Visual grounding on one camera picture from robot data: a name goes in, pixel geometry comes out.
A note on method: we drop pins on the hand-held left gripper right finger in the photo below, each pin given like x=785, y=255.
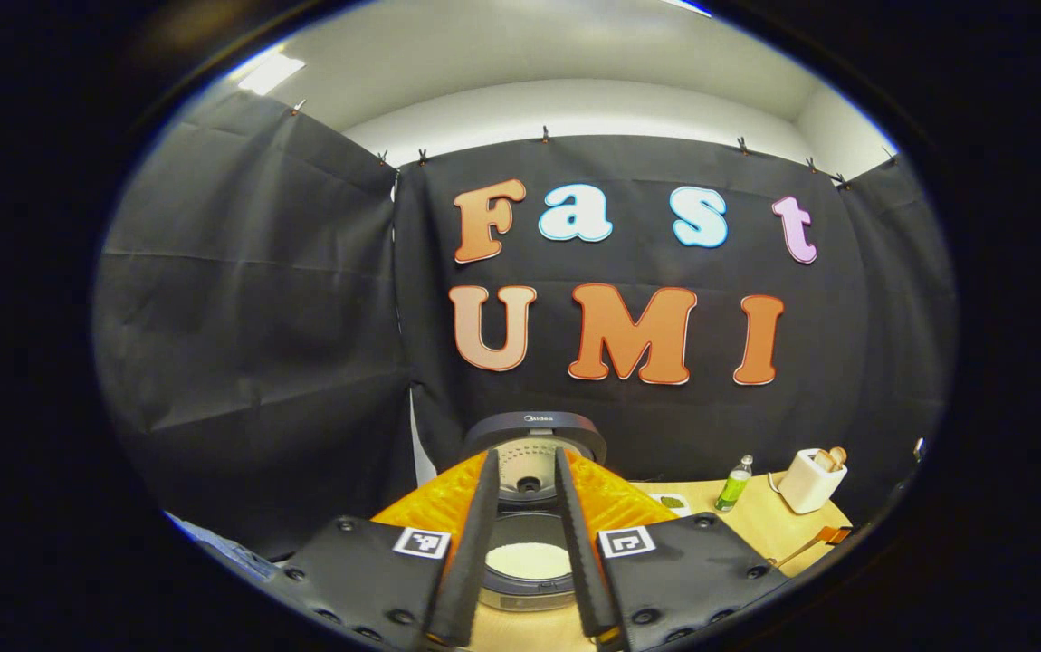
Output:
x=579, y=561

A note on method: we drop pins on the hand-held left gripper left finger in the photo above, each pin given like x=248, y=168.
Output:
x=475, y=561

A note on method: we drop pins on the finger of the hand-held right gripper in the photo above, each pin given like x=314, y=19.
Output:
x=834, y=534

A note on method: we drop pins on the wooden spoon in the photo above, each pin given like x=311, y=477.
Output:
x=797, y=551

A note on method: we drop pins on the dark grey rice cooker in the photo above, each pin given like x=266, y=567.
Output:
x=530, y=430

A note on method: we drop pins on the white toaster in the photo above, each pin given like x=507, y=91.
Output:
x=806, y=484

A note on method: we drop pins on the toasted bread slices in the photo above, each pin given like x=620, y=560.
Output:
x=830, y=457

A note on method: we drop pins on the green drink bottle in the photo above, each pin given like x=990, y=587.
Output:
x=734, y=487

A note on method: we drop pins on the black backdrop cloth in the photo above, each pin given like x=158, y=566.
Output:
x=258, y=317

